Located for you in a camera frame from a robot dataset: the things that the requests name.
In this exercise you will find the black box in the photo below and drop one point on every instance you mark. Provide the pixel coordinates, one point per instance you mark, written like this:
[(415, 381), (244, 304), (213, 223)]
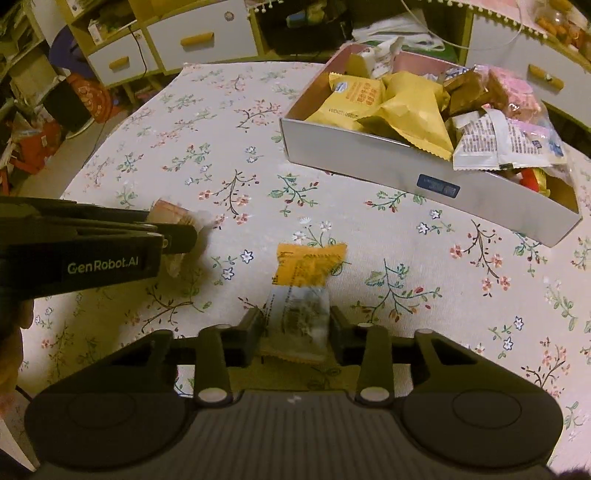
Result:
[(64, 108)]

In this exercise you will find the pink cloth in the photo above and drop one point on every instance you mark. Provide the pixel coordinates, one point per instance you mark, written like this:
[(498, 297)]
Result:
[(498, 7)]

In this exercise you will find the person's left hand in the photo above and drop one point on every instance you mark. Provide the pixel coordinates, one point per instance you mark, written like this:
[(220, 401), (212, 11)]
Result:
[(13, 346)]

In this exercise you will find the white drawer with round sticker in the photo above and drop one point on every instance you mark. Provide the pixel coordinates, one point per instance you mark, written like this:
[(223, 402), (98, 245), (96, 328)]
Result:
[(231, 41)]

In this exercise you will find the narrow white drawer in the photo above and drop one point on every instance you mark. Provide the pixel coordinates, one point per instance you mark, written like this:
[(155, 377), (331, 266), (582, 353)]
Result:
[(134, 50)]

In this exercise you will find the wide white drawer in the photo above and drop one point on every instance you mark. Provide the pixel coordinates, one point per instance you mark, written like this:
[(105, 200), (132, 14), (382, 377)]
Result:
[(498, 55)]

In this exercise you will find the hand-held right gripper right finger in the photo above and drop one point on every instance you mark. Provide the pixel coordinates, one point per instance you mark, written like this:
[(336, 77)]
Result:
[(336, 334)]

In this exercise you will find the printed yellow snack packet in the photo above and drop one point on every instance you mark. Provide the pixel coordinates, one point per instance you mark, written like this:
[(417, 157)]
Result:
[(346, 101)]

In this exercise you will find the pink snack packet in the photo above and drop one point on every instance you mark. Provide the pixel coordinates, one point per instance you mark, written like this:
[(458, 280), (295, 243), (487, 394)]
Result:
[(517, 94)]

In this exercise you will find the plain yellow snack packet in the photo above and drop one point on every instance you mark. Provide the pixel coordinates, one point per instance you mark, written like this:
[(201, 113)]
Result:
[(415, 124)]

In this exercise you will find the orange red bag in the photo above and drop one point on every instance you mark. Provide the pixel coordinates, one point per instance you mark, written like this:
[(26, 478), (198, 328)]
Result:
[(90, 97)]

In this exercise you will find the floral tablecloth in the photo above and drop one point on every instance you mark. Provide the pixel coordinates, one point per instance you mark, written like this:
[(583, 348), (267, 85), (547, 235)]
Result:
[(184, 138)]

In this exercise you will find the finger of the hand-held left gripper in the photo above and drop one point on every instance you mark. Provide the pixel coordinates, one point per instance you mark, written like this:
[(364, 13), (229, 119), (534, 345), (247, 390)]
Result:
[(92, 216), (182, 239)]

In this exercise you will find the purple cloth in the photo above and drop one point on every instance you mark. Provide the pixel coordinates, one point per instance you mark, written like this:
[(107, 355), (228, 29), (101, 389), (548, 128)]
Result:
[(62, 46)]

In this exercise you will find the brown snack packet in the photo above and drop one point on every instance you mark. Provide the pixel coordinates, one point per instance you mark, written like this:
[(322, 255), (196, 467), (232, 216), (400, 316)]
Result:
[(466, 90)]

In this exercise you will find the red plastic bag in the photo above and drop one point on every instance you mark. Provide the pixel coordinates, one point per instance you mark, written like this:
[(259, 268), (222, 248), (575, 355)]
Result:
[(32, 152)]

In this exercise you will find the small yellow snack packet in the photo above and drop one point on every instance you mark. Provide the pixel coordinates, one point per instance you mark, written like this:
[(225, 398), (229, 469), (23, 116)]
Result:
[(360, 64)]

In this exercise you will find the jar of small oranges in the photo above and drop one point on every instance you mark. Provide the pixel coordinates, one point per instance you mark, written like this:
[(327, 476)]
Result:
[(558, 25)]

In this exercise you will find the white snack packet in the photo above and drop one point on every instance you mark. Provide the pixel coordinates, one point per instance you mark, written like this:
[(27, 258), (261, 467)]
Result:
[(478, 138), (383, 57), (531, 143)]

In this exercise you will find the silver cardboard box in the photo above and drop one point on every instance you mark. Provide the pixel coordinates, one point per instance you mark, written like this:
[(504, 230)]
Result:
[(351, 152)]

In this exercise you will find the yellow wooden cabinet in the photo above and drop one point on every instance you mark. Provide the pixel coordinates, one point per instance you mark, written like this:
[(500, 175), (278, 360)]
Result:
[(259, 41)]

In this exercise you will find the red snack packet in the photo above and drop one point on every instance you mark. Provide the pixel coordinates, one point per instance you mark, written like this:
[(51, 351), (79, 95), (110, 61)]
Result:
[(531, 180)]

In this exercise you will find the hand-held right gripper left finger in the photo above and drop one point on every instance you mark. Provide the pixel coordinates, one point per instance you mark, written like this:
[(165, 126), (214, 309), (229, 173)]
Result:
[(256, 332)]

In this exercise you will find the orange snack packet clear window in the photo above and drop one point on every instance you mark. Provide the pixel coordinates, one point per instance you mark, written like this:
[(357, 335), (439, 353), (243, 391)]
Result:
[(300, 286)]

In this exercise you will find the reddish snack packet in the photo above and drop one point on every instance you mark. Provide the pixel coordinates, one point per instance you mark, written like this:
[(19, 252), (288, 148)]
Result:
[(173, 212)]

